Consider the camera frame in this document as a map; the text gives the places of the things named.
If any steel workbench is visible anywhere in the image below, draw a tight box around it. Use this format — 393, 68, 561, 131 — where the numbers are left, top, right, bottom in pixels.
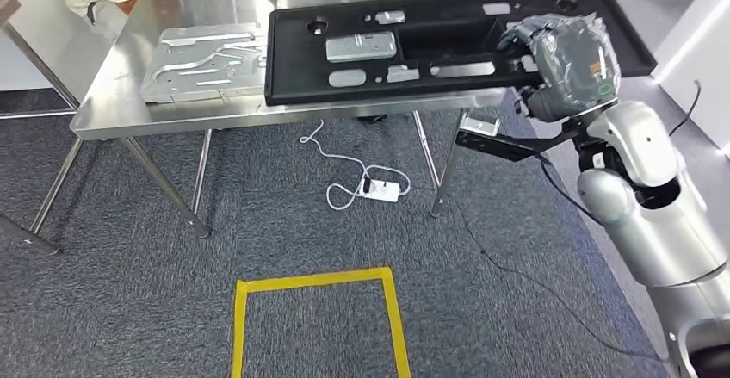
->
28, 0, 510, 241

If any thin black floor cable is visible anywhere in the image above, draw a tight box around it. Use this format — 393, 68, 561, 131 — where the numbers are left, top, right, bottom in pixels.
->
453, 198, 670, 363

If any pale wrist camera on bracket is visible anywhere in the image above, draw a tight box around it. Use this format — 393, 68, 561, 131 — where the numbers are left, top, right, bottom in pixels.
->
455, 114, 578, 164

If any yellow floor tape square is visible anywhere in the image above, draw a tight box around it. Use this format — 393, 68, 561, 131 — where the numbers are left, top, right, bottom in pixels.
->
231, 267, 411, 378

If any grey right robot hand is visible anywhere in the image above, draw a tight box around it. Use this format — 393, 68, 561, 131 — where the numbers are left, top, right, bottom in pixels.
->
496, 13, 622, 125

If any black plastic plate bracket part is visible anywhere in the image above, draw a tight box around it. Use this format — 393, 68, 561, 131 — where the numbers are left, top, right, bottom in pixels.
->
263, 0, 658, 108

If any steel side table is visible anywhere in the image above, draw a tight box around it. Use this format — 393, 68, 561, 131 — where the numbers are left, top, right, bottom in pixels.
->
0, 0, 81, 257

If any white power strip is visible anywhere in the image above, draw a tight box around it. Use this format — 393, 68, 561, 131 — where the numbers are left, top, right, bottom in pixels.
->
362, 177, 401, 204

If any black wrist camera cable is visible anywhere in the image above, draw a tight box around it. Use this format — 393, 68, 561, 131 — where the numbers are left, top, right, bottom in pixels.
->
535, 155, 600, 222

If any white display plinth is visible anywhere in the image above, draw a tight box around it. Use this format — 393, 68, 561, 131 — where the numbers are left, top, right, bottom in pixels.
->
653, 0, 730, 154

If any stamped grey metal plate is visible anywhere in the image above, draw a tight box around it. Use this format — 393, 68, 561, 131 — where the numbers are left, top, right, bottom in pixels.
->
139, 22, 420, 104

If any white power cable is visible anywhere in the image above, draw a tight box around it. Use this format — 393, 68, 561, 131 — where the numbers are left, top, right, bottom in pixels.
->
299, 120, 412, 212

